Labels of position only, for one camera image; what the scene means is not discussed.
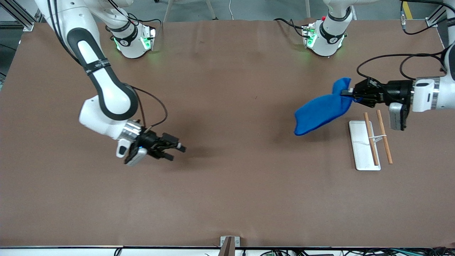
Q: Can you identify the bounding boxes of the white towel rack wooden bars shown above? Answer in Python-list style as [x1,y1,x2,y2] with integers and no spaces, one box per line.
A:
[348,110,394,171]

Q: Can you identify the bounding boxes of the black base cable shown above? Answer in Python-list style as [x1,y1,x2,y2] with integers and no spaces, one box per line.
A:
[105,0,162,36]
[273,17,307,38]

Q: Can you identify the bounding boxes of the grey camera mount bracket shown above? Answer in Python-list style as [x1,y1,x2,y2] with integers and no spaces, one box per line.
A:
[219,236,241,256]

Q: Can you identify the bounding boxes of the aluminium frame profile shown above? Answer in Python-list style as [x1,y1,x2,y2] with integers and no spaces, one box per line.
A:
[425,4,449,28]
[0,0,46,32]

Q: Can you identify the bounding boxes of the black left base cable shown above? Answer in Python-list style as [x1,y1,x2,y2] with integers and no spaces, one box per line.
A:
[273,17,307,38]

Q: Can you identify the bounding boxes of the tangled cable bundle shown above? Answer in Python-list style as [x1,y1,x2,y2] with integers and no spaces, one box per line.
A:
[259,246,455,256]

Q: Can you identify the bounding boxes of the blue microfibre towel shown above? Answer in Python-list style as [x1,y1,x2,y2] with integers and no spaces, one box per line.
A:
[294,77,356,137]

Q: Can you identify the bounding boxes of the black right base cable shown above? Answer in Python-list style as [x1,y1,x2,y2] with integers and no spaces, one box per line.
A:
[105,0,162,36]

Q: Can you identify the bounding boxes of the metal base connector bracket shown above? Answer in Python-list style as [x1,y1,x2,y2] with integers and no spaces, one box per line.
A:
[301,24,317,49]
[141,26,157,51]

